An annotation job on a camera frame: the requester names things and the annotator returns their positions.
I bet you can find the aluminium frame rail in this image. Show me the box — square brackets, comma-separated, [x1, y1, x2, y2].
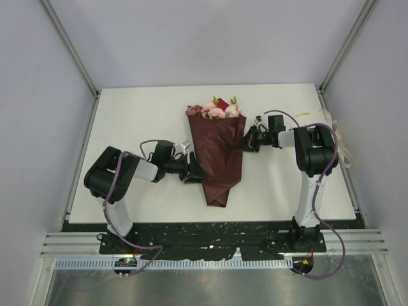
[40, 229, 389, 258]

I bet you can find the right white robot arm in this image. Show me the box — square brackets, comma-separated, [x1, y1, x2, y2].
[235, 110, 339, 252]

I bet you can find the cream ribbon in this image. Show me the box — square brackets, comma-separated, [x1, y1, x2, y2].
[295, 108, 354, 170]

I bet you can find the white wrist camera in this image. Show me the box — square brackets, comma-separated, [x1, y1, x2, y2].
[180, 140, 191, 154]
[254, 115, 268, 129]

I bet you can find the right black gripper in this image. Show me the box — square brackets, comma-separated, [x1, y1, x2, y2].
[234, 125, 273, 153]

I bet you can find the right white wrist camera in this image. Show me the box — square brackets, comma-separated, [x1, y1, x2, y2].
[254, 115, 268, 129]

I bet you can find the red wrapping paper sheet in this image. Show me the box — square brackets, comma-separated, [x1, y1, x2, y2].
[187, 98, 246, 208]

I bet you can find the left aluminium corner post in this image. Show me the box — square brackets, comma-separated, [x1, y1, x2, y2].
[40, 0, 100, 96]

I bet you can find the dusty pink flower stem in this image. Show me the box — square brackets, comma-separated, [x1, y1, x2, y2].
[185, 105, 202, 116]

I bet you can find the aluminium corner post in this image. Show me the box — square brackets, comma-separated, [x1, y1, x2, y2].
[40, 0, 100, 96]
[319, 0, 379, 94]

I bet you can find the right aluminium corner post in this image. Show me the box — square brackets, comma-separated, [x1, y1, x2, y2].
[319, 0, 379, 94]

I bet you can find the white slotted cable duct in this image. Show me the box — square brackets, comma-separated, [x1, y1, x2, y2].
[54, 256, 293, 270]

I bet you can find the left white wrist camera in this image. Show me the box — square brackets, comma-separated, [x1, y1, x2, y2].
[180, 140, 191, 154]

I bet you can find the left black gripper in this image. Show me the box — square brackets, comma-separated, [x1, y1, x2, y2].
[164, 152, 209, 184]

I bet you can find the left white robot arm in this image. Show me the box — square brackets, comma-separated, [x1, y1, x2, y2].
[84, 140, 209, 254]

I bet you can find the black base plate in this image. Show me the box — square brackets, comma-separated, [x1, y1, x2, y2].
[62, 214, 365, 261]

